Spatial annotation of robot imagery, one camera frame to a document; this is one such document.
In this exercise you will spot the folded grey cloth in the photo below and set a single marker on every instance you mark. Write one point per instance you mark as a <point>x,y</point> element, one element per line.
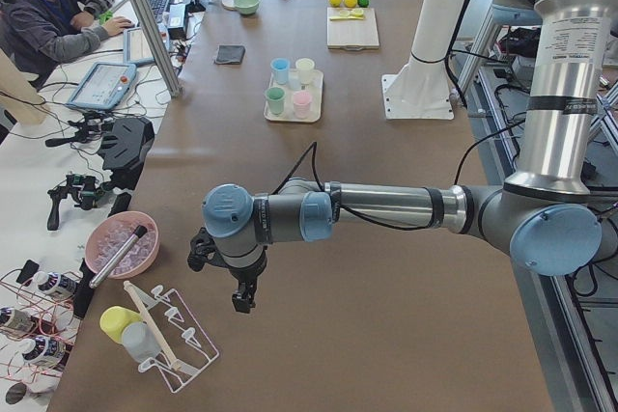
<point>229,54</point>

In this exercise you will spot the blue teach pendant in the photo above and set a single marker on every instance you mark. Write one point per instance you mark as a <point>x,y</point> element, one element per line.
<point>103,86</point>

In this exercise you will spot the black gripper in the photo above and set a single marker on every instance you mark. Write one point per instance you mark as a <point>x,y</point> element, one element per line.
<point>246,276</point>

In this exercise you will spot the clear cup on rack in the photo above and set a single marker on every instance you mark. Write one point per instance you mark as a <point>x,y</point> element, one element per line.
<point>139,341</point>

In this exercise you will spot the wooden cutting board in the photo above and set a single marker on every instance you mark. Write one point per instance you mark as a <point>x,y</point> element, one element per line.
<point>352,34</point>

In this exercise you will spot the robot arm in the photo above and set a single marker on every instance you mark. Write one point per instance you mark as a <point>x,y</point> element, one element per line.
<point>540,216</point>

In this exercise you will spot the yellow cup on rack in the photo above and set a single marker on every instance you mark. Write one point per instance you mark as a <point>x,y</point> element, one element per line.
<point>115,320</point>

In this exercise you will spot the metal ice scoop handle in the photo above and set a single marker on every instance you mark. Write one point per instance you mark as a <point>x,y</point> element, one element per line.
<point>136,235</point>

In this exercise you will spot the seated person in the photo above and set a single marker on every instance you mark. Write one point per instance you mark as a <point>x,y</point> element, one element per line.
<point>43,34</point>

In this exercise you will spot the green plastic cup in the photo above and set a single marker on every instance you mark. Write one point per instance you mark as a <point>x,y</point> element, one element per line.
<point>275,100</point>

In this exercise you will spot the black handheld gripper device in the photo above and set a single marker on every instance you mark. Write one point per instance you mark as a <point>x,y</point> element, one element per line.
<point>85,191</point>

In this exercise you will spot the blue plastic cup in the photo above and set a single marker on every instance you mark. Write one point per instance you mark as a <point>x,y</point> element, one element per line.
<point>280,70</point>

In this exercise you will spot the aluminium frame post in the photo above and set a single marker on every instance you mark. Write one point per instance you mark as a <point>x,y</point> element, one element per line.
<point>161,57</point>

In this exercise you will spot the lower whole lemon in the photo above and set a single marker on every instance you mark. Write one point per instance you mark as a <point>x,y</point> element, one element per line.
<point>350,3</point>

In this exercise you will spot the white wire cup rack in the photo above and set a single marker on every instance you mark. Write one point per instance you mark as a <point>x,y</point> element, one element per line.
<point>186,349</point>

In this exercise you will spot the cream rabbit tray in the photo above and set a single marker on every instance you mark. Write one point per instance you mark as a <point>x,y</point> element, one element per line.
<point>288,116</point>

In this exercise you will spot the yellow plastic knife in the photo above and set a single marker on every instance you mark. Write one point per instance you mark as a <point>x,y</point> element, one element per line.
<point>343,17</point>

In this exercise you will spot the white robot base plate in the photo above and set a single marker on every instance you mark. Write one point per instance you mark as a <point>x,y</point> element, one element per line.
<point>409,96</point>

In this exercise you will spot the green plastic bowl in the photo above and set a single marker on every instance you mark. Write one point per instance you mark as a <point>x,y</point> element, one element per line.
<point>247,7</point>

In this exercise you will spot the pink plastic cup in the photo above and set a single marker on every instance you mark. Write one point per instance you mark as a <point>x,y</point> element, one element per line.
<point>302,101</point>

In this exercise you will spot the pale yellow plastic cup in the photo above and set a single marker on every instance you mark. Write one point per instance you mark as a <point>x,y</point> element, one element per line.
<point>305,70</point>

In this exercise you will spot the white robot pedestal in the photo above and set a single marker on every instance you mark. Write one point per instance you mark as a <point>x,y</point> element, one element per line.
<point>437,26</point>

